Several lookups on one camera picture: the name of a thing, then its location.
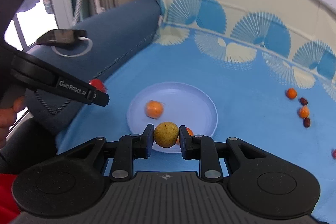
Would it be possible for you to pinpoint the small orange tangerine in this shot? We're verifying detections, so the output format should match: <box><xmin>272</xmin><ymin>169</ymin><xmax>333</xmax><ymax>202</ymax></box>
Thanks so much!
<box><xmin>175</xmin><ymin>127</ymin><xmax>194</xmax><ymax>146</ymax></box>

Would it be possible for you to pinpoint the yellow-green round fruit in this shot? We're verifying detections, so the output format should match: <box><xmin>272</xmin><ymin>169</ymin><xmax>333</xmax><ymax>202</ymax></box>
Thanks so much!
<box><xmin>153</xmin><ymin>122</ymin><xmax>179</xmax><ymax>148</ymax></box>

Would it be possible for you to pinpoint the orange fruit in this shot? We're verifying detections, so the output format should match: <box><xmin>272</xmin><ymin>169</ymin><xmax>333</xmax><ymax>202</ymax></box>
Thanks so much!
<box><xmin>145</xmin><ymin>100</ymin><xmax>164</xmax><ymax>119</ymax></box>

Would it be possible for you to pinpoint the red fruit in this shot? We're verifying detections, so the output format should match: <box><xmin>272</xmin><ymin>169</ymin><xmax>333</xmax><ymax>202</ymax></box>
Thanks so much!
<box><xmin>89</xmin><ymin>79</ymin><xmax>106</xmax><ymax>93</ymax></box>

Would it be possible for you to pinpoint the small orange kumquat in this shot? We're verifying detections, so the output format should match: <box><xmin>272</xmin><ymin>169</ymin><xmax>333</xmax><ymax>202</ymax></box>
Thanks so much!
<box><xmin>286</xmin><ymin>88</ymin><xmax>297</xmax><ymax>100</ymax></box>

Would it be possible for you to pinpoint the dark red jujube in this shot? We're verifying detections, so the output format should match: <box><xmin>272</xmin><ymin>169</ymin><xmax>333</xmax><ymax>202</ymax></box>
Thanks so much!
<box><xmin>299</xmin><ymin>97</ymin><xmax>308</xmax><ymax>106</ymax></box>
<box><xmin>303</xmin><ymin>117</ymin><xmax>311</xmax><ymax>128</ymax></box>

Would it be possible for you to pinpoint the small orange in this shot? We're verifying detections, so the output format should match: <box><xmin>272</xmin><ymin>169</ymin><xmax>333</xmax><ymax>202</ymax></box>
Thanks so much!
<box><xmin>298</xmin><ymin>105</ymin><xmax>310</xmax><ymax>119</ymax></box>

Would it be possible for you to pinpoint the person's left hand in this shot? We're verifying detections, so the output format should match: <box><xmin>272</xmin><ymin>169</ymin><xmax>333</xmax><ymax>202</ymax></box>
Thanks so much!
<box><xmin>0</xmin><ymin>96</ymin><xmax>26</xmax><ymax>148</ymax></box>

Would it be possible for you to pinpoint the light blue round plate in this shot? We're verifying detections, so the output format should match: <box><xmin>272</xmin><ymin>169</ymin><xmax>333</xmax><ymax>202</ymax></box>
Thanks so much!
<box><xmin>126</xmin><ymin>82</ymin><xmax>218</xmax><ymax>137</ymax></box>

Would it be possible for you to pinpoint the black smartphone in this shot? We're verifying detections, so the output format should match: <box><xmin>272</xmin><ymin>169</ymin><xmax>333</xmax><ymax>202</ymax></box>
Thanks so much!
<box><xmin>36</xmin><ymin>29</ymin><xmax>87</xmax><ymax>47</ymax></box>

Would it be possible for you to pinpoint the blue sofa armrest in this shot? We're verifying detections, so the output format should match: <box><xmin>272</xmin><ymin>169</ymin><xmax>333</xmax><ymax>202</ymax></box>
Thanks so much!
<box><xmin>26</xmin><ymin>0</ymin><xmax>161</xmax><ymax>133</ymax></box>

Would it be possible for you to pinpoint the blue patterned sofa cover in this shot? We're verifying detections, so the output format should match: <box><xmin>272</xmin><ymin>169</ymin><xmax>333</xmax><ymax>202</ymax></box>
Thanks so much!
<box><xmin>59</xmin><ymin>0</ymin><xmax>335</xmax><ymax>223</ymax></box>

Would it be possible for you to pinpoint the red sleeve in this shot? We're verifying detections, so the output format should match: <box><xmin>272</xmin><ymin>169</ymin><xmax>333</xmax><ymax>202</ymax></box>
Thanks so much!
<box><xmin>0</xmin><ymin>173</ymin><xmax>20</xmax><ymax>224</ymax></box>

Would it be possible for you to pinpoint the white charging cable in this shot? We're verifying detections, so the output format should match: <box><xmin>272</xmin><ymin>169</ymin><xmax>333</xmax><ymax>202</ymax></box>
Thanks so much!
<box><xmin>51</xmin><ymin>36</ymin><xmax>93</xmax><ymax>58</ymax></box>

